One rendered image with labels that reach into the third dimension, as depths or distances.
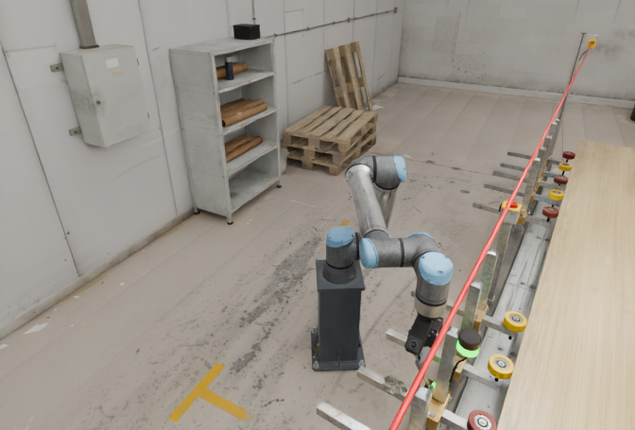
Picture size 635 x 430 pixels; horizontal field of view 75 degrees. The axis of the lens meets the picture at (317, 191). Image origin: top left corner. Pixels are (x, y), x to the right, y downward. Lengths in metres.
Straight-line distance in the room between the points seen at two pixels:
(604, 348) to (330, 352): 1.41
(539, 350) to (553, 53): 7.62
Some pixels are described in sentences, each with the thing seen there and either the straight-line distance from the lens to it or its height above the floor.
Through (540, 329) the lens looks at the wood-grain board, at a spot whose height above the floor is 0.90.
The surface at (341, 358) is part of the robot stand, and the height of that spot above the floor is 0.05.
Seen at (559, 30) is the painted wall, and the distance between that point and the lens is 8.95.
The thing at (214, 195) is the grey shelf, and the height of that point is 0.28.
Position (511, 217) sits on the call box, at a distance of 1.91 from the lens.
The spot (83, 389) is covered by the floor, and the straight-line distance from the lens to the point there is 2.91.
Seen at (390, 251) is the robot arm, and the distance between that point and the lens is 1.26.
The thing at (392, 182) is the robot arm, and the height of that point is 1.30.
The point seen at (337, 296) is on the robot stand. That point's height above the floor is 0.54.
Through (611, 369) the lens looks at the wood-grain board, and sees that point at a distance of 1.81.
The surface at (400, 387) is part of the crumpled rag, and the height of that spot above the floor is 0.87.
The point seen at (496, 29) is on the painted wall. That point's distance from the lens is 9.00.
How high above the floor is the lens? 2.08
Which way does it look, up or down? 28 degrees down
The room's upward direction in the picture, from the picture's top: straight up
